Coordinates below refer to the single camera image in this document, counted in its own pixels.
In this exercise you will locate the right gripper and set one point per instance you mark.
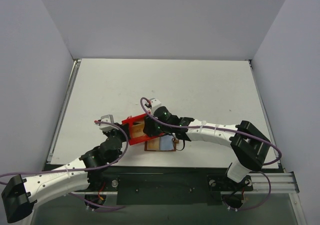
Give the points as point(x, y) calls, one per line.
point(149, 129)

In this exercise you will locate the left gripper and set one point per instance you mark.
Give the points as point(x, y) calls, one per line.
point(122, 129)

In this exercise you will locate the red plastic bin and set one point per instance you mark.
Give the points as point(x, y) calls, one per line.
point(134, 120)

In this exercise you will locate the gold card with chip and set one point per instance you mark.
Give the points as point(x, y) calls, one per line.
point(153, 145)

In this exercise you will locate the brown leather card holder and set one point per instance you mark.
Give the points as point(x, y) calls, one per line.
point(167, 144)

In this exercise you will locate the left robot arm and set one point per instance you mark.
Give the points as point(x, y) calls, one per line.
point(26, 191)

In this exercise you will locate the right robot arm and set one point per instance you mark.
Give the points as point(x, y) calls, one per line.
point(249, 145)

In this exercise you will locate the gold cards in bin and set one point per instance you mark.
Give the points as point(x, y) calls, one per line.
point(137, 130)

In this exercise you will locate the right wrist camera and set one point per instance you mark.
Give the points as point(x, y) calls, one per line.
point(152, 104)

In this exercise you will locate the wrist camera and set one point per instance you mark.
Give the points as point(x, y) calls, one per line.
point(105, 123)
point(152, 104)

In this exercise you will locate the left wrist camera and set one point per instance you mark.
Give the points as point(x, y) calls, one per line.
point(105, 123)

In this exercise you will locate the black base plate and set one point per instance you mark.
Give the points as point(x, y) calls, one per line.
point(138, 185)

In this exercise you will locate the aluminium table frame rail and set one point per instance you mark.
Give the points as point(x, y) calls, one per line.
point(221, 92)

